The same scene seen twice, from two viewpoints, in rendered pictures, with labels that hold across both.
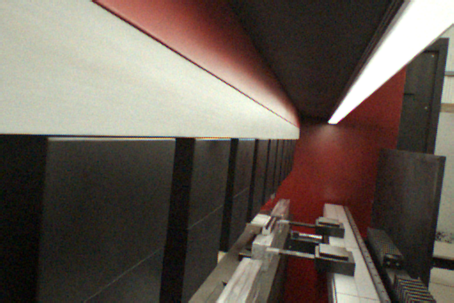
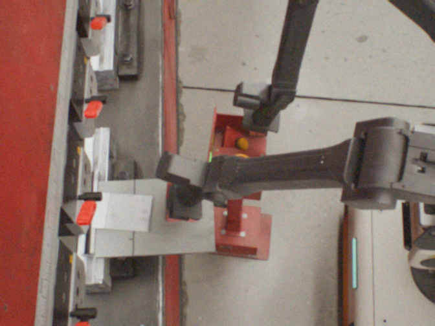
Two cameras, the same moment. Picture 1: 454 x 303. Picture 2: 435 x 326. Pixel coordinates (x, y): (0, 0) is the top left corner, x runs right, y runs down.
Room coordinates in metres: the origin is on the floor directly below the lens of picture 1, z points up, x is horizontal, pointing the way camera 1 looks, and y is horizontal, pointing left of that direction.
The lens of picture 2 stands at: (2.03, -0.02, 2.11)
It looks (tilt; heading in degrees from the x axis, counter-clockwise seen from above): 65 degrees down; 166
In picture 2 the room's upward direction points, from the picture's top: 1 degrees counter-clockwise
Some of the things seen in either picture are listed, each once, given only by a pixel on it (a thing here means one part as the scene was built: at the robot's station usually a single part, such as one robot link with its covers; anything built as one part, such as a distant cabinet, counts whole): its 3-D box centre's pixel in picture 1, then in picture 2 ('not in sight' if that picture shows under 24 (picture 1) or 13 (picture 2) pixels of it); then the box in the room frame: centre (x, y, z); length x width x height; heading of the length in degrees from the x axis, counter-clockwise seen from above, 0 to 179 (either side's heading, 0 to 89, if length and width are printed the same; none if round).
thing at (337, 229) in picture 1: (309, 223); not in sight; (1.56, -0.36, 1.01); 0.26 x 0.12 x 0.05; 77
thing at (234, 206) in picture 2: not in sight; (235, 200); (1.40, 0.20, 0.39); 0.05 x 0.05 x 0.54; 67
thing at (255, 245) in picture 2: not in sight; (241, 229); (1.42, 0.23, 0.06); 0.25 x 0.20 x 0.12; 67
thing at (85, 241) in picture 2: (269, 225); (90, 212); (1.56, -0.20, 0.99); 0.20 x 0.03 x 0.03; 167
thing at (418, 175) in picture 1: (395, 200); not in sight; (1.70, -0.76, 1.12); 1.13 x 0.02 x 0.44; 167
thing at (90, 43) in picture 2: (264, 163); (72, 10); (1.22, -0.12, 1.26); 0.15 x 0.09 x 0.17; 167
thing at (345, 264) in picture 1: (308, 253); not in sight; (1.14, -0.27, 1.01); 0.26 x 0.12 x 0.05; 77
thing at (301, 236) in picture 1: (351, 251); not in sight; (1.94, -0.68, 0.81); 0.64 x 0.08 x 0.14; 77
